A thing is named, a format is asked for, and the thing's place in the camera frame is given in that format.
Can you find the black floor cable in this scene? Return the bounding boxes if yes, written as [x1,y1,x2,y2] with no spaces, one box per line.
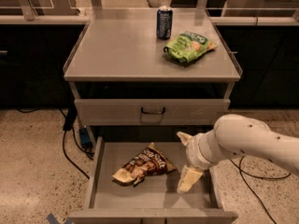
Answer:
[229,155,292,224]
[16,106,95,179]

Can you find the black drawer handle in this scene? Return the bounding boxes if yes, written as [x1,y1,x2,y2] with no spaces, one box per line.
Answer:
[140,107,166,115]

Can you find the blue soda can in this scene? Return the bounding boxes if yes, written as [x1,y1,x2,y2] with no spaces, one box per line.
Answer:
[156,6,173,39]

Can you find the closed top drawer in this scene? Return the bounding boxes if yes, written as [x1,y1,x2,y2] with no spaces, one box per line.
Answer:
[75,99,230,126]

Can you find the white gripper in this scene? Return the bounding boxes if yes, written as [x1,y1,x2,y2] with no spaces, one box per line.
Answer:
[177,132,220,193]

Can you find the open middle drawer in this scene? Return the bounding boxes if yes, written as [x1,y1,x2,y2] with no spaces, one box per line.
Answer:
[69,138,237,224]

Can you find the green chip bag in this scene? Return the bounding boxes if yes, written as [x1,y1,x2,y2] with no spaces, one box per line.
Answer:
[164,31,217,63]

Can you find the dark lab bench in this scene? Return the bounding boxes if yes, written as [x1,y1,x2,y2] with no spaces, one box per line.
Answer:
[0,0,299,108]

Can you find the black floor cable right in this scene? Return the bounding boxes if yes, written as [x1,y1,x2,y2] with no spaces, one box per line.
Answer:
[229,155,292,224]

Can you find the brown chip bag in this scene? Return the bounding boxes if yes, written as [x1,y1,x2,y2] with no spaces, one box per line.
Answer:
[112,143,177,186]

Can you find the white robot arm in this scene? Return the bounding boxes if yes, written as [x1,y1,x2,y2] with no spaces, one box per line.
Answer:
[177,114,299,193]

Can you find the blue power adapter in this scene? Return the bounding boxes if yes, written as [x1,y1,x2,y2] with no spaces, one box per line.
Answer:
[79,128,93,148]

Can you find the blue tape piece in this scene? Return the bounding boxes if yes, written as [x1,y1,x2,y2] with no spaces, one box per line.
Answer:
[46,213,73,224]

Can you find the grey drawer cabinet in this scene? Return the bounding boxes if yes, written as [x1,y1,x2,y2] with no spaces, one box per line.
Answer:
[64,8,241,142]

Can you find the black floor cable left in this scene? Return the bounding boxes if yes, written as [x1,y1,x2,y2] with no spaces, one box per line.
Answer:
[16,106,95,179]

